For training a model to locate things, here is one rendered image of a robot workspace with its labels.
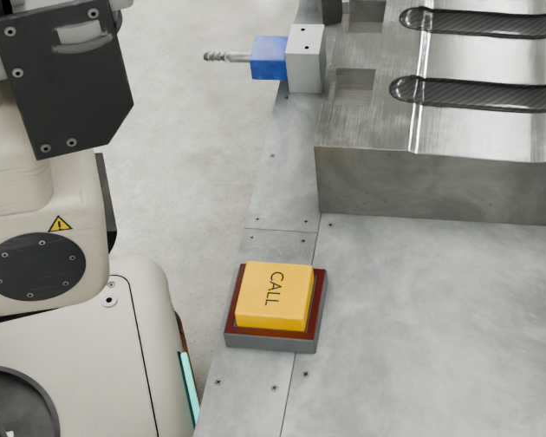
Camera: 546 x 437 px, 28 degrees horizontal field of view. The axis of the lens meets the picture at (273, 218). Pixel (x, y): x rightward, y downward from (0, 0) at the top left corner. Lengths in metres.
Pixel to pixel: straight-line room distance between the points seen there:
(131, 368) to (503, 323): 0.77
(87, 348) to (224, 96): 0.93
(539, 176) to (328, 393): 0.27
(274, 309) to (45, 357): 0.77
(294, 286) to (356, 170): 0.13
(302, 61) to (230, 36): 1.44
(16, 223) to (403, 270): 0.39
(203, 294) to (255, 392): 1.12
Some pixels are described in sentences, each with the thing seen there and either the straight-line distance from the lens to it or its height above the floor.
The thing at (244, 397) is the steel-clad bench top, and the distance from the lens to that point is 0.93.
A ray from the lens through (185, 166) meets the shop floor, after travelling 2.28.
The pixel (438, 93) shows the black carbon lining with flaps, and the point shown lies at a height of 0.88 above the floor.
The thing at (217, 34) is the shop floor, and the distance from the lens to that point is 2.60.
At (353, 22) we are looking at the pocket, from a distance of 1.16.
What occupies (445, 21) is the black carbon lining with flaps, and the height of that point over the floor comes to 0.88.
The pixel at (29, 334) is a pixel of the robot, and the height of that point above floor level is 0.28.
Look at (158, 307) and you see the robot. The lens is 1.68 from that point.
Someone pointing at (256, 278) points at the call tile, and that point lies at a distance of 0.95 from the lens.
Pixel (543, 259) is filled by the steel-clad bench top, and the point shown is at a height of 0.80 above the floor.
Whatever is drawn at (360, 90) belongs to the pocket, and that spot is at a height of 0.86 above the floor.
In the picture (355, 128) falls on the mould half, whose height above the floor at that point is 0.89.
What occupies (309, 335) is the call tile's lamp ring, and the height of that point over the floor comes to 0.82.
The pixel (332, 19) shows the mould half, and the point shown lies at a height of 0.81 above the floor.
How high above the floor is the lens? 1.57
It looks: 47 degrees down
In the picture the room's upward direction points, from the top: 8 degrees counter-clockwise
